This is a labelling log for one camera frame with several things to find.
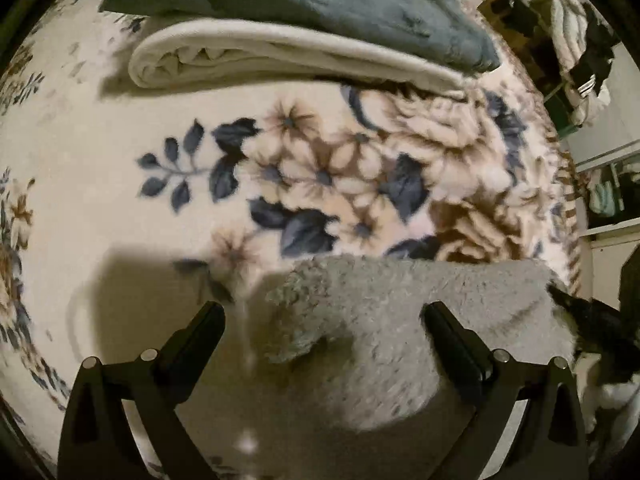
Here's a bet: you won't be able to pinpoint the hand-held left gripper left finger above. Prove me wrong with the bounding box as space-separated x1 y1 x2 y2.
57 301 226 480

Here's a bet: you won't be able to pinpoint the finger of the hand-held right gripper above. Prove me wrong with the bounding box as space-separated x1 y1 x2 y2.
546 282 640 361
619 246 640 313

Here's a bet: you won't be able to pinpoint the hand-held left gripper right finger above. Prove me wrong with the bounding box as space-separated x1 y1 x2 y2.
422 301 588 480

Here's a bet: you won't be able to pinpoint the grey fleece pants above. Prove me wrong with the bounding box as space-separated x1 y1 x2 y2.
264 254 577 432

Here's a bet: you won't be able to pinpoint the folded cream pants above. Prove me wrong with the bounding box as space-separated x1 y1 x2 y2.
128 20 470 95

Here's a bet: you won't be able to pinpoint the brown checked bed sheet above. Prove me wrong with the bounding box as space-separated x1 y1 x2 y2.
544 122 585 297

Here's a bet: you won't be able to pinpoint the white wardrobe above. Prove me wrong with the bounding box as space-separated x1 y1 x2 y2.
569 45 640 243

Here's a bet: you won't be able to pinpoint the floral blanket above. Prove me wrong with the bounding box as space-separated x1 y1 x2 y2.
0 0 583 480

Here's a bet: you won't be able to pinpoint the green box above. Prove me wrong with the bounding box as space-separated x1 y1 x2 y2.
544 91 572 138

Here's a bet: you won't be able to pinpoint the black garment with white stripes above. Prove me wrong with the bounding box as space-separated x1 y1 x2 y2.
570 4 622 98

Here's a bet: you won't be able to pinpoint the folded blue jeans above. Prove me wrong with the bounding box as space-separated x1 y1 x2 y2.
99 0 502 75

